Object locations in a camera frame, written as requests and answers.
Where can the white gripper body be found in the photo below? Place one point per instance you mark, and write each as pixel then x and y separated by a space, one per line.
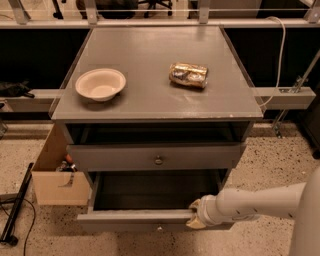
pixel 208 210

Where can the cardboard box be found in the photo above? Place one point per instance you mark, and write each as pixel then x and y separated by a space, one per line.
pixel 54 187

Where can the black cloth bag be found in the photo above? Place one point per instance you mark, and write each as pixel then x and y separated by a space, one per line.
pixel 15 89

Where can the items inside cardboard box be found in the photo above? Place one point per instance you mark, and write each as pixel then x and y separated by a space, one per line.
pixel 67 165

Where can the grey top drawer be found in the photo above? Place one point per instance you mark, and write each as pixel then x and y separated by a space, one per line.
pixel 148 157

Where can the white paper bowl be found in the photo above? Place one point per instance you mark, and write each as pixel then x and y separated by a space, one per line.
pixel 100 84

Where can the crushed gold can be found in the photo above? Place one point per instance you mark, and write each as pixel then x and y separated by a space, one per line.
pixel 190 75

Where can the black pole stand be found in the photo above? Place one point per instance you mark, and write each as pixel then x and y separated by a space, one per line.
pixel 15 200

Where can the grey drawer cabinet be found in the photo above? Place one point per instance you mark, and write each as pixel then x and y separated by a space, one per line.
pixel 151 109

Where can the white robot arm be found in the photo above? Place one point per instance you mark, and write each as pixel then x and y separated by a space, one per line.
pixel 300 202

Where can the office chair base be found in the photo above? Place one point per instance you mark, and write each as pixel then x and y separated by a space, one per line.
pixel 152 6

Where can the grey drawer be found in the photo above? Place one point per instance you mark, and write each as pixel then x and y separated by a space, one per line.
pixel 148 157
pixel 148 201

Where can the metal rail frame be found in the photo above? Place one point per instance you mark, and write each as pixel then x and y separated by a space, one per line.
pixel 37 14

